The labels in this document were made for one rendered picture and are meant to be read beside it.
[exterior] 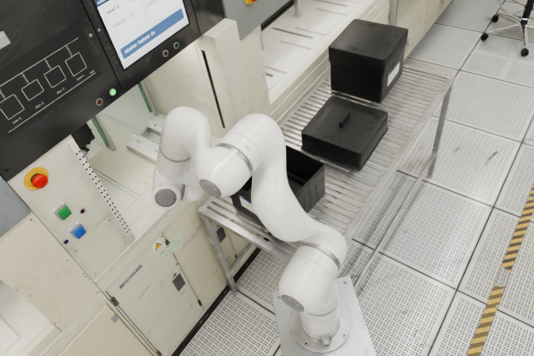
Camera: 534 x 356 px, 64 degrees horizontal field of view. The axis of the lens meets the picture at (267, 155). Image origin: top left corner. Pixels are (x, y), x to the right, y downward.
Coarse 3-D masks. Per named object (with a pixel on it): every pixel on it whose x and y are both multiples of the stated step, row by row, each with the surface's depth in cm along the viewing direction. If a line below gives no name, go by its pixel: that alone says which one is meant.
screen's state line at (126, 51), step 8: (168, 16) 132; (176, 16) 134; (160, 24) 130; (168, 24) 133; (152, 32) 129; (160, 32) 131; (136, 40) 125; (144, 40) 127; (128, 48) 124; (136, 48) 126
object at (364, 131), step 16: (320, 112) 193; (336, 112) 191; (352, 112) 190; (368, 112) 189; (384, 112) 188; (304, 128) 187; (320, 128) 186; (336, 128) 184; (352, 128) 183; (368, 128) 182; (384, 128) 189; (304, 144) 189; (320, 144) 183; (336, 144) 178; (352, 144) 177; (368, 144) 177; (336, 160) 184; (352, 160) 178
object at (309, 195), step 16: (288, 160) 177; (304, 160) 169; (288, 176) 179; (304, 176) 177; (320, 176) 163; (240, 192) 161; (304, 192) 158; (320, 192) 169; (240, 208) 171; (304, 208) 164
